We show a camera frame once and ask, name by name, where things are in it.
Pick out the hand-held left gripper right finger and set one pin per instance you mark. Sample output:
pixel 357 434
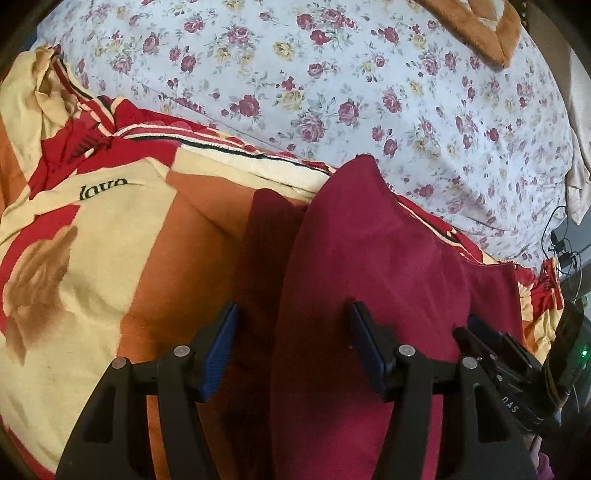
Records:
pixel 367 355

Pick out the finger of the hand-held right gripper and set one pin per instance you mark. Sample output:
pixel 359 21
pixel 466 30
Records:
pixel 482 328
pixel 471 344

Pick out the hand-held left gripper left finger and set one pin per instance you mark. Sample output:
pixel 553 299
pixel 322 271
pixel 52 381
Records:
pixel 221 355

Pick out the maroon garment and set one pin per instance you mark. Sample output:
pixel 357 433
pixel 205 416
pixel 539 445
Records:
pixel 378 258

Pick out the purple cloth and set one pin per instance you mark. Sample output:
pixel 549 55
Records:
pixel 544 467

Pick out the red orange cream printed blanket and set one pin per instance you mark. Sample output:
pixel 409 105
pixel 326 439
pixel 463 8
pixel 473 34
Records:
pixel 115 258

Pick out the beige cloth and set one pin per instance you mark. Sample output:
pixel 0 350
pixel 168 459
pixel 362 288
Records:
pixel 581 152

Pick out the white floral bed sheet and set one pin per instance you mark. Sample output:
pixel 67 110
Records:
pixel 323 83

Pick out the brown patterned cloth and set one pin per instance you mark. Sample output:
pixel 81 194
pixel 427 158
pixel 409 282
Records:
pixel 466 27

